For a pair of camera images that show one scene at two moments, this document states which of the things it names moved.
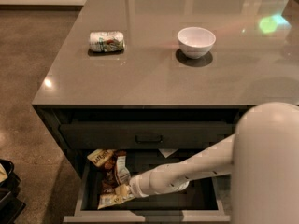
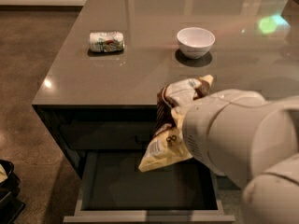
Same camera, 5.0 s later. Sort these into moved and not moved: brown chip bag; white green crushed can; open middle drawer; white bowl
Moved: brown chip bag
Not moved: white bowl; white green crushed can; open middle drawer
